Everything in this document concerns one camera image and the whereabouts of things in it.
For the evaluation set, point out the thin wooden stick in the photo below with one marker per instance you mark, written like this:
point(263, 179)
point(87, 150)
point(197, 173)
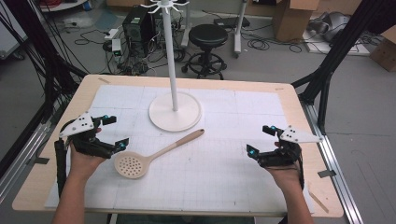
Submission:
point(318, 201)

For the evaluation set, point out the white grid mat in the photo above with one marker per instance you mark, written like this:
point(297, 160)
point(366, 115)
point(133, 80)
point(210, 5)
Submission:
point(218, 174)

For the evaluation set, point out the person's left hand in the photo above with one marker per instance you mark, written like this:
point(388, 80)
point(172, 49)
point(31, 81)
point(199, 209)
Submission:
point(82, 165)

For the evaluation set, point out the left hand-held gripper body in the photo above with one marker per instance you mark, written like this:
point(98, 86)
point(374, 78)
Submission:
point(77, 126)

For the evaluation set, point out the white rack stand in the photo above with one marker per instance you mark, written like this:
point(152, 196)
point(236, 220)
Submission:
point(174, 113)

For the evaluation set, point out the large cardboard box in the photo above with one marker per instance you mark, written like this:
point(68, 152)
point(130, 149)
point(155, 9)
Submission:
point(292, 18)

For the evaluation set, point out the beige slotted spoon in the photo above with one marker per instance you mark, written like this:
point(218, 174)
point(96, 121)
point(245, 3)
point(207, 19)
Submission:
point(132, 165)

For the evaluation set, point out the person's right hand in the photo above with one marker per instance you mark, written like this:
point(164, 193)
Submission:
point(286, 177)

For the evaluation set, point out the black flat box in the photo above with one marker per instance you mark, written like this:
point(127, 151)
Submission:
point(232, 21)

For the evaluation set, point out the black metal frame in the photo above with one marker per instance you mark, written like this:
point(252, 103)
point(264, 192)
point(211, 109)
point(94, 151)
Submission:
point(46, 62)
point(339, 46)

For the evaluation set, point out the black tape piece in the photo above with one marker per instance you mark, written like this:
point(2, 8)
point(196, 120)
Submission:
point(327, 173)
point(41, 160)

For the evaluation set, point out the white power strip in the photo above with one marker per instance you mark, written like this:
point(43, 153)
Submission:
point(111, 34)

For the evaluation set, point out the white cabinet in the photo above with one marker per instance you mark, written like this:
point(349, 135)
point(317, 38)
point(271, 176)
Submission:
point(11, 34)

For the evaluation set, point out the white box device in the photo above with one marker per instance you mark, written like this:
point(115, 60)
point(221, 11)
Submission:
point(116, 46)

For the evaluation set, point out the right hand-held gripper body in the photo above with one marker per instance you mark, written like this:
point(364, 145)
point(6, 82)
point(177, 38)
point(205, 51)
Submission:
point(294, 136)

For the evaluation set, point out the white stand leg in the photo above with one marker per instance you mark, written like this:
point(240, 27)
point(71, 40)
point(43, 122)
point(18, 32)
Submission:
point(186, 31)
point(240, 28)

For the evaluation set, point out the aluminium rail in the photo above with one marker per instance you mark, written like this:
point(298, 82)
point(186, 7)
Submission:
point(21, 158)
point(336, 161)

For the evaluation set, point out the round white table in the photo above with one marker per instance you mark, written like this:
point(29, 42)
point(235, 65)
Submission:
point(62, 4)

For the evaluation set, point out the white floor board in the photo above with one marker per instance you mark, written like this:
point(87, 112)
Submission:
point(342, 48)

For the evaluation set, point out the black computer tower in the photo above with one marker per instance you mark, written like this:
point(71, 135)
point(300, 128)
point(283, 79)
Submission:
point(137, 28)

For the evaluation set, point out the black round stool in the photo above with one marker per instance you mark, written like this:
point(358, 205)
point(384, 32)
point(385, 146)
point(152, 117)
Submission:
point(208, 35)

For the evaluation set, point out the grey device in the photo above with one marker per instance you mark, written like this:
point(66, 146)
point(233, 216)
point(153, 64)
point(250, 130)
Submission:
point(331, 25)

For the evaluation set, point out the small cardboard box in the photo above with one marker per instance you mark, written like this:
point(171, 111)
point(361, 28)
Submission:
point(384, 51)

